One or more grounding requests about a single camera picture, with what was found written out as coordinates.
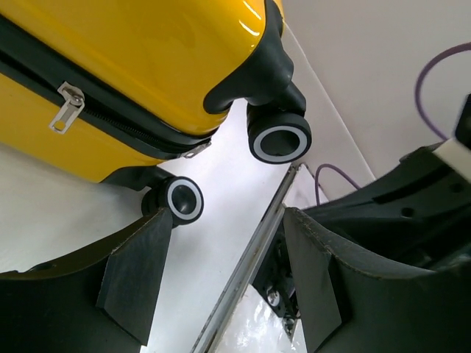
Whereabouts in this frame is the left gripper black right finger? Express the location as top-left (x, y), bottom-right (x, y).
top-left (283, 207), bottom-right (470, 352)

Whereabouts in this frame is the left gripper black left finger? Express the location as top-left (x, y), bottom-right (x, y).
top-left (1, 208), bottom-right (172, 352)

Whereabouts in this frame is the yellow suitcase with grey lining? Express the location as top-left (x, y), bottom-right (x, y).
top-left (1, 1), bottom-right (312, 226)

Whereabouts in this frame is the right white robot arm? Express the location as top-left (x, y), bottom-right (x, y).
top-left (304, 142), bottom-right (470, 268)

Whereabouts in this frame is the aluminium mounting rail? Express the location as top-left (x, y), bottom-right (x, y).
top-left (191, 163), bottom-right (315, 353)

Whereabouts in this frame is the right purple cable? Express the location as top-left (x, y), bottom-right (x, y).
top-left (314, 42), bottom-right (471, 205)

